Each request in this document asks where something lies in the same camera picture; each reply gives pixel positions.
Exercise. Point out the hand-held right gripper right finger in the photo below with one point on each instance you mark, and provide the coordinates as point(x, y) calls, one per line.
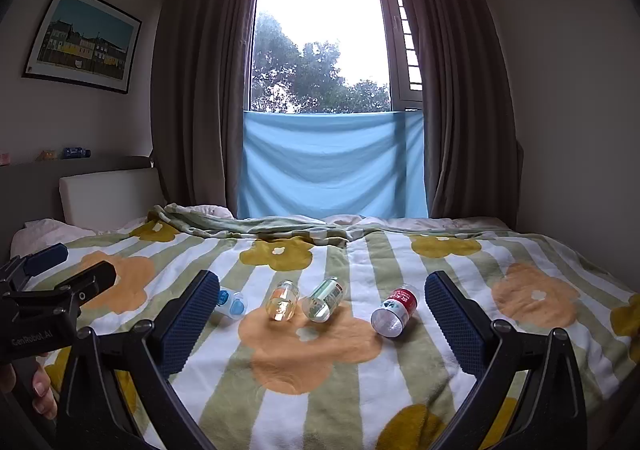
point(454, 325)

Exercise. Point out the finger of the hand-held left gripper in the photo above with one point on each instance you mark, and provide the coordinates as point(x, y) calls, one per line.
point(47, 257)
point(85, 282)

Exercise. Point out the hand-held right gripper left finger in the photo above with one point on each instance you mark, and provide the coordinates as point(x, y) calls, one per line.
point(186, 322)

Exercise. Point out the person's left hand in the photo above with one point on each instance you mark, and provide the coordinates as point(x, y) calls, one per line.
point(44, 387)

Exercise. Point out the white pillow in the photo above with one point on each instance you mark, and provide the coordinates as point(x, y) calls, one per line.
point(45, 232)

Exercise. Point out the red label bottle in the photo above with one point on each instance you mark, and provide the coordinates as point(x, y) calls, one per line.
point(395, 310)

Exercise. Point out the grey headboard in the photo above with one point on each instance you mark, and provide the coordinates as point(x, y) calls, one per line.
point(25, 190)

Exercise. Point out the white headboard cushion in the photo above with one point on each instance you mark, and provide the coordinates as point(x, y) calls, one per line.
point(110, 195)

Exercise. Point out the orange label bottle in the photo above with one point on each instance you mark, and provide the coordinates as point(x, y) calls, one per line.
point(283, 304)

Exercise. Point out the small yellow ornament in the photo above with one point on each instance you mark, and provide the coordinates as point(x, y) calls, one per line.
point(47, 156)

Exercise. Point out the small pink ornament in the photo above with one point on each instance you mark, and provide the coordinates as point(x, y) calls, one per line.
point(4, 158)

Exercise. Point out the floral striped blanket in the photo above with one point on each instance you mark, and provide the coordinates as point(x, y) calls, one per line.
point(350, 380)

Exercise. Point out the green label bottle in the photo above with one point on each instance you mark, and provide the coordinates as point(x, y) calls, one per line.
point(324, 301)

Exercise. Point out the light blue cloth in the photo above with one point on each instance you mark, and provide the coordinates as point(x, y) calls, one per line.
point(332, 165)

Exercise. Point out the brown curtain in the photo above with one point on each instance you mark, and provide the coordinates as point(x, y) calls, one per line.
point(200, 90)
point(460, 90)

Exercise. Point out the window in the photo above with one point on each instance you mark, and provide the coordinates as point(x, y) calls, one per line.
point(320, 40)

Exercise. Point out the framed wall picture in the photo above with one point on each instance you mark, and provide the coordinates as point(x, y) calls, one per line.
point(82, 38)

